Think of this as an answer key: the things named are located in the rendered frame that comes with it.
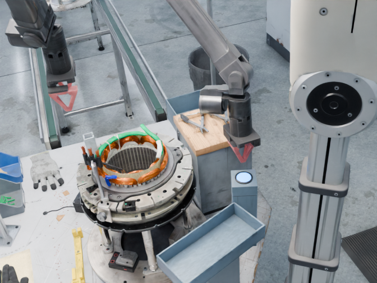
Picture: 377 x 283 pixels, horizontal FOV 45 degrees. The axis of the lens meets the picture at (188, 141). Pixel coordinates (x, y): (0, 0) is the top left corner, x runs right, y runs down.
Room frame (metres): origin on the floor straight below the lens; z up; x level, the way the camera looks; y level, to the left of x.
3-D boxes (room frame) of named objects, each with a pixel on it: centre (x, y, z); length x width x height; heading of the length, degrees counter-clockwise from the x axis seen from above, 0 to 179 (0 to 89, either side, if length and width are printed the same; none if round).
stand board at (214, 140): (1.16, -0.08, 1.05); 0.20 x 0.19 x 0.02; 18
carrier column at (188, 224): (0.98, 0.03, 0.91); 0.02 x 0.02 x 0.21
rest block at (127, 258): (0.87, 0.22, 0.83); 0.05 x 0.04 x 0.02; 69
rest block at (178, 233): (0.90, 0.05, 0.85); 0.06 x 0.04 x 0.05; 151
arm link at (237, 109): (0.95, -0.13, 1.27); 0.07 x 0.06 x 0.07; 69
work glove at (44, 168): (1.36, 0.56, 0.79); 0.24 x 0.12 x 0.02; 15
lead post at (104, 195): (0.85, 0.23, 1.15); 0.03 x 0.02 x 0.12; 7
